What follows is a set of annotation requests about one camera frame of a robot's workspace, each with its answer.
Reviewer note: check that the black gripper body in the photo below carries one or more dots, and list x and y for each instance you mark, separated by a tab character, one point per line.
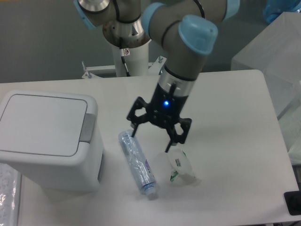
165	106

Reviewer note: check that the clear bubble wrap sheet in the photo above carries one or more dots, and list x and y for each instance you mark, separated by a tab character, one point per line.
10	190

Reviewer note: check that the white metal mounting bracket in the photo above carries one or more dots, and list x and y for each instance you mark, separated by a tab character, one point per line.
109	71

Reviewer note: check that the white push-lid trash can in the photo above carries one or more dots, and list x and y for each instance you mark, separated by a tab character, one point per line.
52	138

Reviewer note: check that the black device at edge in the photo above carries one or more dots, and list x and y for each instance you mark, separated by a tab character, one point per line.
293	202

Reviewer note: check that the translucent white storage box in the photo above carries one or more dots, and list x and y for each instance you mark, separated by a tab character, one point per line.
276	52

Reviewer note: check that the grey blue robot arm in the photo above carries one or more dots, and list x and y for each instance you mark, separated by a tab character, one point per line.
186	30

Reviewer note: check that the crushed clear plastic bottle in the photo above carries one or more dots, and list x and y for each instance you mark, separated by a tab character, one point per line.
138	164

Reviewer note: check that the crumpled clear plastic wrapper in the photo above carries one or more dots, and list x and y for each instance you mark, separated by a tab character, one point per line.
182	173

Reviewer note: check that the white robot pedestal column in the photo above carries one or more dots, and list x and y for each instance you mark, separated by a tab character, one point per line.
130	59

